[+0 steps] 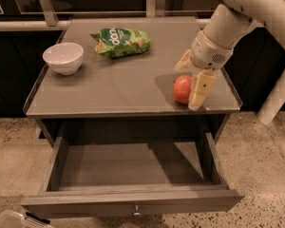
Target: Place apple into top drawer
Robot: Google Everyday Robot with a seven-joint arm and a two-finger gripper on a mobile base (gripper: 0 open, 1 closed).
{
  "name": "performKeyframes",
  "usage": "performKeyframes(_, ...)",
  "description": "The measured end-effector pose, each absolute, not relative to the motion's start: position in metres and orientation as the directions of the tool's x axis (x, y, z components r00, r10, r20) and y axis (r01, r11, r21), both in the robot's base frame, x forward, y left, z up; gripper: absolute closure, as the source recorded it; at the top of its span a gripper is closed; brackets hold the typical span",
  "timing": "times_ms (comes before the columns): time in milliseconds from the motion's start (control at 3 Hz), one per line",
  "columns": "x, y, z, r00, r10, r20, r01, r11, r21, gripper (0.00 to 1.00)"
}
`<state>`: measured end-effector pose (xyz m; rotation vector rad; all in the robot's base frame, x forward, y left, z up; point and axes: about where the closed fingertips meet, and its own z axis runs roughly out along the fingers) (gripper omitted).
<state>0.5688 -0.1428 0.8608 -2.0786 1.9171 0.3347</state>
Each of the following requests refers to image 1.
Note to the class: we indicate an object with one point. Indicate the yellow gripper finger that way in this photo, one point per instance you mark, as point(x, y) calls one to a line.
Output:
point(184, 63)
point(200, 87)

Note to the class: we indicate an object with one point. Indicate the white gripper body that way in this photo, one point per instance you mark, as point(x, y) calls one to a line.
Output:
point(209, 52)

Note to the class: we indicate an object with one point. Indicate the red apple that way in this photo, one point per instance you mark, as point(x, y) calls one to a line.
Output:
point(182, 89)

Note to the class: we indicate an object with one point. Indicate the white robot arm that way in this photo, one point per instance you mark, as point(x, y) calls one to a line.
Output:
point(233, 19)

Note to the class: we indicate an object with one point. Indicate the grey cabinet with top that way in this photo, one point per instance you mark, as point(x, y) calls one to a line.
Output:
point(139, 85)

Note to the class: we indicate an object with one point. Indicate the open grey top drawer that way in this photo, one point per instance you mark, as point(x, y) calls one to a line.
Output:
point(106, 180)

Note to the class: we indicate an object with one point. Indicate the small metal drawer knob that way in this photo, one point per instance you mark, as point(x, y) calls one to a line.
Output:
point(136, 212)

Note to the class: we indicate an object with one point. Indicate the green snack bag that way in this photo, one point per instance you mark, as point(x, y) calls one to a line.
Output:
point(120, 42)

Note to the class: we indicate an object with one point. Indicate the white ceramic bowl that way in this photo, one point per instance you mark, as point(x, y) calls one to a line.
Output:
point(64, 58)

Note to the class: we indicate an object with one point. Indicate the clear plastic box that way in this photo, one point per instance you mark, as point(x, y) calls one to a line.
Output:
point(11, 219)

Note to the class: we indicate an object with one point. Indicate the metal railing frame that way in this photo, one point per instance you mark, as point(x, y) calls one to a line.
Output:
point(17, 15)

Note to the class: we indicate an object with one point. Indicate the white slanted post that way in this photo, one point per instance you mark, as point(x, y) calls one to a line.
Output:
point(274, 101)

